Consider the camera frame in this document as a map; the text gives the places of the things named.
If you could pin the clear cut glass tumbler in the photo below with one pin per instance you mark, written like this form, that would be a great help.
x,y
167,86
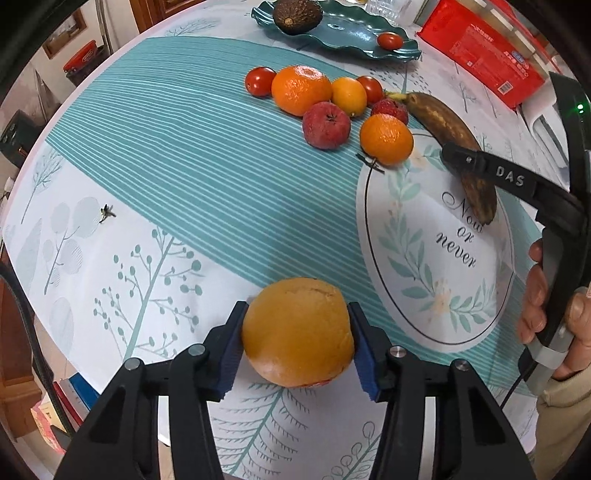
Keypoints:
x,y
383,7

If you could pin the person's right forearm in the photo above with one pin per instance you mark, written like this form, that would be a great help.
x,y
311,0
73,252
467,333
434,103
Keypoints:
x,y
564,417

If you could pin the cherry tomato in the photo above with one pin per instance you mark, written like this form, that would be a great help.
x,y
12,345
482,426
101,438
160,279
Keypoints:
x,y
390,40
260,81
371,87

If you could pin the person's right hand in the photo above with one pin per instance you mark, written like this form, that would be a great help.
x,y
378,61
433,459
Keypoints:
x,y
533,300

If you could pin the red round tin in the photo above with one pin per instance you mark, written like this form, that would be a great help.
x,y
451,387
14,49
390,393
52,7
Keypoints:
x,y
83,62

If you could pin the dark avocado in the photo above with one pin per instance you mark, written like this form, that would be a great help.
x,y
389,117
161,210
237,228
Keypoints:
x,y
298,14

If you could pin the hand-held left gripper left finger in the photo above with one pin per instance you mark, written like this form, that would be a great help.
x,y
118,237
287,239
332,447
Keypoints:
x,y
232,353

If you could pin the dark green wavy plate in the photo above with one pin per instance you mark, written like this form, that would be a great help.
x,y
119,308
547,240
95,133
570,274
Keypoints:
x,y
344,33

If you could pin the large orange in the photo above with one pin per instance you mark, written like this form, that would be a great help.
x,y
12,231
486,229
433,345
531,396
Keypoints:
x,y
298,332

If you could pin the mandarin orange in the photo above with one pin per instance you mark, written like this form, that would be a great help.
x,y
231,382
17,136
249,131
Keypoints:
x,y
301,90
386,139

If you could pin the red paper cup package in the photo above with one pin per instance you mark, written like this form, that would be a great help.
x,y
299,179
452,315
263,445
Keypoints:
x,y
480,50

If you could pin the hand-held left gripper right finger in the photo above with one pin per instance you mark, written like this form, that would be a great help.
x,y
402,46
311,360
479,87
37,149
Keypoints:
x,y
367,356

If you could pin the brown overripe banana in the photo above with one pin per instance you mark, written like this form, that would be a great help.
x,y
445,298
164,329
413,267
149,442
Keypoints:
x,y
436,116

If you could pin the small yellow orange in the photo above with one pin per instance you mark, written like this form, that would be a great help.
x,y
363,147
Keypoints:
x,y
349,97

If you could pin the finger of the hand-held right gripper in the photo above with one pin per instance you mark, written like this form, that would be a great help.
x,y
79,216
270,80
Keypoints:
x,y
489,170

